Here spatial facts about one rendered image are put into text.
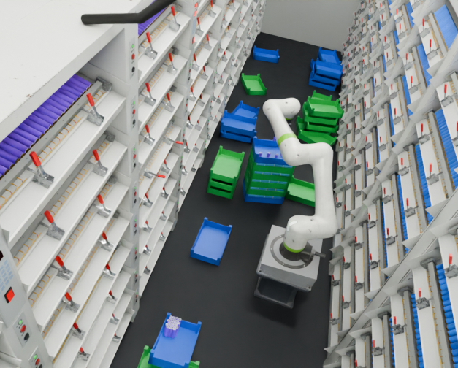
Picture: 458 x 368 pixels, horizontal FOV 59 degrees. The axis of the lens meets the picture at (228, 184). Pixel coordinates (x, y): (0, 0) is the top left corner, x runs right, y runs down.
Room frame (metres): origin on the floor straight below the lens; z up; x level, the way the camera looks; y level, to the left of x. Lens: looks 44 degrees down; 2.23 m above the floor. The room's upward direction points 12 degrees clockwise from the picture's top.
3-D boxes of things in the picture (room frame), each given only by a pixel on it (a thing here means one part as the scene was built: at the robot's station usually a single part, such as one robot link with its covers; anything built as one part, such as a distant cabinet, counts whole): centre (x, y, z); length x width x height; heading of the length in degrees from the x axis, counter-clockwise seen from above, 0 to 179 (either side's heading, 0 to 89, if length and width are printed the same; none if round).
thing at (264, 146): (2.31, -0.27, 0.44); 0.30 x 0.20 x 0.08; 100
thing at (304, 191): (2.40, -0.62, 0.04); 0.30 x 0.20 x 0.08; 83
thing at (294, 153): (1.80, -0.31, 0.86); 0.18 x 0.13 x 0.12; 21
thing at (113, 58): (1.12, 0.47, 0.88); 0.20 x 0.09 x 1.75; 85
